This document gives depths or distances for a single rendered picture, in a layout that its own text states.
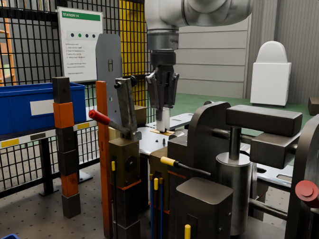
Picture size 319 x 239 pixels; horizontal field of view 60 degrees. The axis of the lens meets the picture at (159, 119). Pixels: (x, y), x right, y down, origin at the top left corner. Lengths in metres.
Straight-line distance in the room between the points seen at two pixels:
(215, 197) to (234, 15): 0.46
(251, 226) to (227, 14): 0.47
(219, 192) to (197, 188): 0.03
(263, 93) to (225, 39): 2.03
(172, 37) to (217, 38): 7.36
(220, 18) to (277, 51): 6.12
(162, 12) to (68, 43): 0.58
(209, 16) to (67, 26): 0.70
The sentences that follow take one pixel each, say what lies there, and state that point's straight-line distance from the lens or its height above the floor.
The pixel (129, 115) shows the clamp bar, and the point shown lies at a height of 1.12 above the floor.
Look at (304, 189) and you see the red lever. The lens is 0.31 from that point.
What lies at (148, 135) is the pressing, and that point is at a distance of 0.95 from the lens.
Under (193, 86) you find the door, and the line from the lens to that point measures 8.45.
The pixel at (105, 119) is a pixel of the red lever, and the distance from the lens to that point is 0.67.
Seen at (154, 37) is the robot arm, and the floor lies 1.32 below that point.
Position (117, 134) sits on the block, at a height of 1.05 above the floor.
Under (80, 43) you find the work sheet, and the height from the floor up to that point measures 1.31.
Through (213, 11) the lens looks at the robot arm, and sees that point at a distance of 0.70.
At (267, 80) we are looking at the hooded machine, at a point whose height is 0.62.
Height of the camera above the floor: 1.28
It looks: 14 degrees down
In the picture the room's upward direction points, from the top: straight up
